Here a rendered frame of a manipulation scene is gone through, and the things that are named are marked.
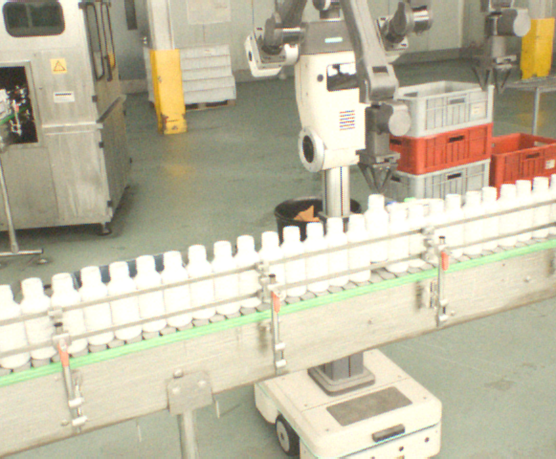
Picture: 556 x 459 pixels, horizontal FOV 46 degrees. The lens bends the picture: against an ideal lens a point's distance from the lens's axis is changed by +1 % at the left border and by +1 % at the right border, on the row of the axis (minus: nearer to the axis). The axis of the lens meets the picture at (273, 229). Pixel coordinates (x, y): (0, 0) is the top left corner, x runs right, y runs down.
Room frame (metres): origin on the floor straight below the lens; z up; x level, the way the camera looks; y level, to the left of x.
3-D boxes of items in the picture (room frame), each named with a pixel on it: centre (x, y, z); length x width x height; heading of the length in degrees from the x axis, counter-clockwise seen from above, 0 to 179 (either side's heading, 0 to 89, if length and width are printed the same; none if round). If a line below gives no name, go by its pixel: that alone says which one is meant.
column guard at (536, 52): (10.84, -4.36, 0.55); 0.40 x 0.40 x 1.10; 23
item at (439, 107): (3.96, -1.00, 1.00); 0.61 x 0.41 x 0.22; 120
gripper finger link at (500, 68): (1.84, -0.64, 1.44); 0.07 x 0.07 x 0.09; 23
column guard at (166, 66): (9.12, 1.31, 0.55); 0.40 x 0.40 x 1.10; 23
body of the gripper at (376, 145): (1.54, -0.26, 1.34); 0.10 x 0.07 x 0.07; 23
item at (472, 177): (3.96, -1.00, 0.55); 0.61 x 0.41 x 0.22; 120
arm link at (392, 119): (1.50, -0.28, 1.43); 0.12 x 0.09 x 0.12; 22
